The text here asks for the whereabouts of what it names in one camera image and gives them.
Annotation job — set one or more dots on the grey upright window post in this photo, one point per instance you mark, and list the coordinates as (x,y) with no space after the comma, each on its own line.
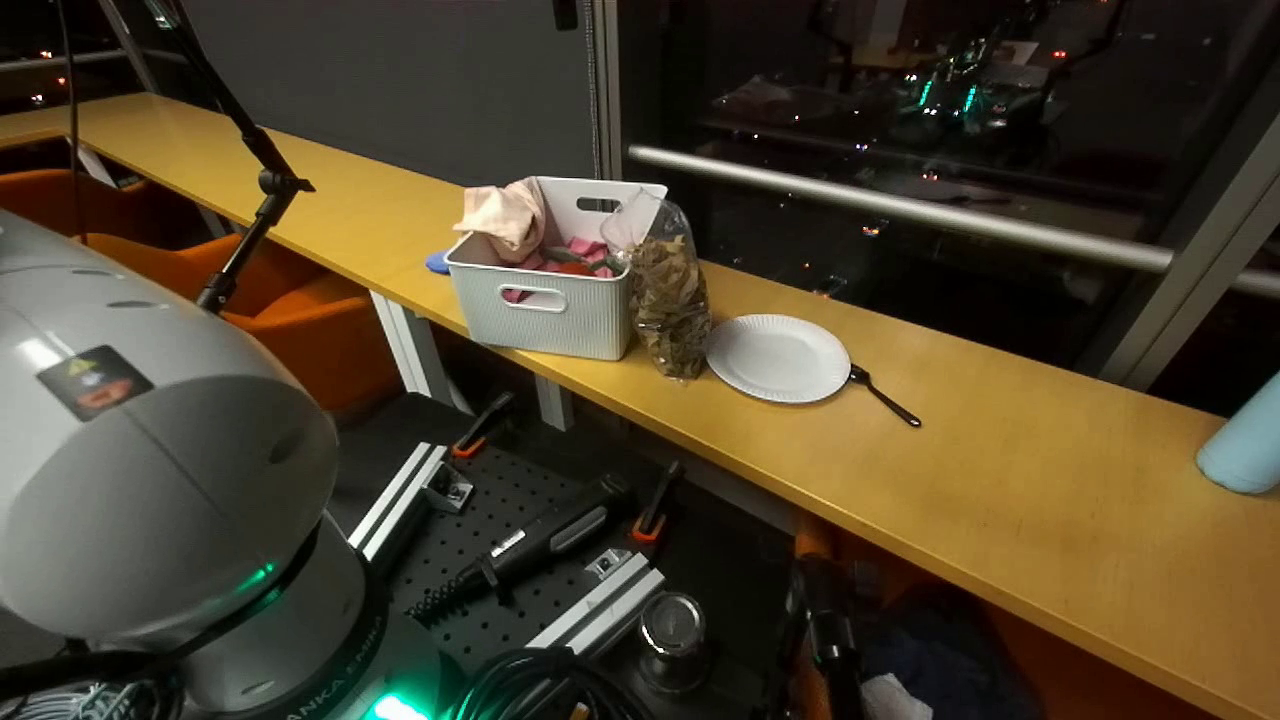
(607,83)

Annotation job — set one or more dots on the small metal cup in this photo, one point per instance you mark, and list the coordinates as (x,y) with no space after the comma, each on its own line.
(671,627)

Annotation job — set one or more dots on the white table leg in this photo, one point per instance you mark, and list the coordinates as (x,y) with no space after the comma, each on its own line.
(416,355)

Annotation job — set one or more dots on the aluminium extrusion rail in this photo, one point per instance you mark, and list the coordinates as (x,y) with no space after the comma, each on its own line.
(401,497)
(600,602)

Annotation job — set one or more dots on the black hand tool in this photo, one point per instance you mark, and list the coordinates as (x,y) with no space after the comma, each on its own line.
(527,549)

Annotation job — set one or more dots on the large orange chair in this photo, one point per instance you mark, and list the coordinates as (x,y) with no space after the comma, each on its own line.
(323,345)

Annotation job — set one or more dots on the light blue cup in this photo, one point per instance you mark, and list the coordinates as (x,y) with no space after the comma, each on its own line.
(1244,444)

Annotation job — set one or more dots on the black camera stand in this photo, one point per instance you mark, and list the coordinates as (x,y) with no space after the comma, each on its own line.
(273,187)

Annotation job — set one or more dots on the metal window railing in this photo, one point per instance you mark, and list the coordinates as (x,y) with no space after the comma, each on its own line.
(933,208)

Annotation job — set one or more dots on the grey slanted window post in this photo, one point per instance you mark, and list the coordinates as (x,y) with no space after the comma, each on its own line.
(1186,265)

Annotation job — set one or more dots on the glass jar with snacks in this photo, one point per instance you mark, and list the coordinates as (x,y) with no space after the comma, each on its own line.
(671,305)

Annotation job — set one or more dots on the white round plate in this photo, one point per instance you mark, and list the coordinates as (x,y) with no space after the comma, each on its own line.
(781,359)

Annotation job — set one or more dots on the small blue object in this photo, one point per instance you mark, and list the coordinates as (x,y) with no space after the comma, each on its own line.
(437,265)

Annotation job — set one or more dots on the black utensil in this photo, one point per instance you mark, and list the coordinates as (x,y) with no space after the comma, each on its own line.
(886,399)

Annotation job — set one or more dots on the peach cloth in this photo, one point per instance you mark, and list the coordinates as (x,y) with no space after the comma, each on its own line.
(504,215)

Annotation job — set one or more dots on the pink cloth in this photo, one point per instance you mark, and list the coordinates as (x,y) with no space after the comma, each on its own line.
(578,254)

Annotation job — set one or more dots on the white plastic storage bin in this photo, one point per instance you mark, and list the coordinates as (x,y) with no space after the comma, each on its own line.
(561,313)

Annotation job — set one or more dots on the black perforated breadboard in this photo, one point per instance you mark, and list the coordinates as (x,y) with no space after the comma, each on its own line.
(482,527)

